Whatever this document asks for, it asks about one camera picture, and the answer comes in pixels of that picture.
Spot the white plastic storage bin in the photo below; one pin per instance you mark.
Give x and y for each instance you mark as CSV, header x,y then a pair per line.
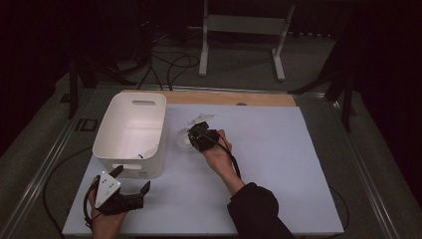
x,y
132,132

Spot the white table mat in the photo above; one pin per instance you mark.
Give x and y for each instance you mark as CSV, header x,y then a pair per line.
x,y
282,149

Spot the white metal stand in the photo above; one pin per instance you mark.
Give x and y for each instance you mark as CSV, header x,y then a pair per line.
x,y
244,25

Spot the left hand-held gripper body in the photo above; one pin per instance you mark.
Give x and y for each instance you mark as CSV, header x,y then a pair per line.
x,y
106,189

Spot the metal floor rail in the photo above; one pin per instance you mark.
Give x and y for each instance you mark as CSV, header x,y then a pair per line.
x,y
36,179
215,89
368,179

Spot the black tripod stand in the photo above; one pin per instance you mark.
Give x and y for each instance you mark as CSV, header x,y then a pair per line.
x,y
346,99
73,93

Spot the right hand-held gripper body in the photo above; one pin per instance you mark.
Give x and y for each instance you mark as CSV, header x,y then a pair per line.
x,y
207,139

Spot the person's left hand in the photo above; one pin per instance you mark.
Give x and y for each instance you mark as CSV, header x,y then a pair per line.
x,y
106,225

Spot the person's right hand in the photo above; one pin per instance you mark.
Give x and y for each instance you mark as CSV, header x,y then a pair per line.
x,y
224,162

